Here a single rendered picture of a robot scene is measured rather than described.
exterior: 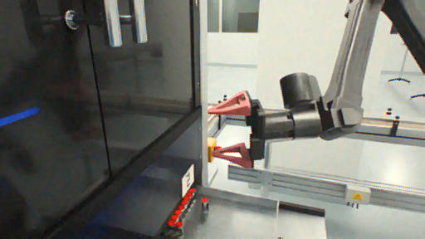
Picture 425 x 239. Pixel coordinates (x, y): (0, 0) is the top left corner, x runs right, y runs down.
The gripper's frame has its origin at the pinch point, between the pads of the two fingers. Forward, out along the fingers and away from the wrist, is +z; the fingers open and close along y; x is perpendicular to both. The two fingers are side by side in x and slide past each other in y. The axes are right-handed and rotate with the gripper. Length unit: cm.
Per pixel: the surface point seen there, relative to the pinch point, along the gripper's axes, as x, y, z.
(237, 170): -95, -90, -17
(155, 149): -3.9, -5.1, 12.7
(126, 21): 3.8, 22.0, 11.0
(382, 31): -133, -17, -120
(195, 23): -32.2, 15.1, 1.6
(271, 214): -14.8, -41.4, -16.3
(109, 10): 10.1, 24.1, 11.1
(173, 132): -12.5, -6.4, 9.4
